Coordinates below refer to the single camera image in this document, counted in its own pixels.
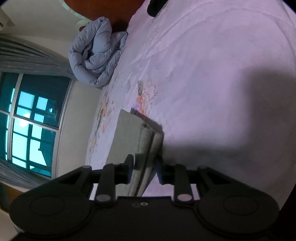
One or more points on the right grey curtain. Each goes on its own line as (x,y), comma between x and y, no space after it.
(22,56)

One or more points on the grey curtain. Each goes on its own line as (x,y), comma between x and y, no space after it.
(22,56)
(15,176)

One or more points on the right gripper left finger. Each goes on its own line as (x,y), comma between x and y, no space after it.
(110,176)

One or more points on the light blue rolled quilt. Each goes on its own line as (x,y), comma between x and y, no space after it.
(95,53)

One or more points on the grey knit pants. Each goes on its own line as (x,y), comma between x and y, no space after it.
(141,137)

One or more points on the sliding glass window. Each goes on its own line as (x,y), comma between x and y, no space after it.
(32,112)

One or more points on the red wooden headboard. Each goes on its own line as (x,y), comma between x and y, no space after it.
(119,12)

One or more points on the pink floral bed sheet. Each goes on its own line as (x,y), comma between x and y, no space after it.
(218,79)

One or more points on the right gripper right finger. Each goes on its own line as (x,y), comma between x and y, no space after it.
(176,175)

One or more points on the left grey curtain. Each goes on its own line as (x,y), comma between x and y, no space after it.
(15,176)

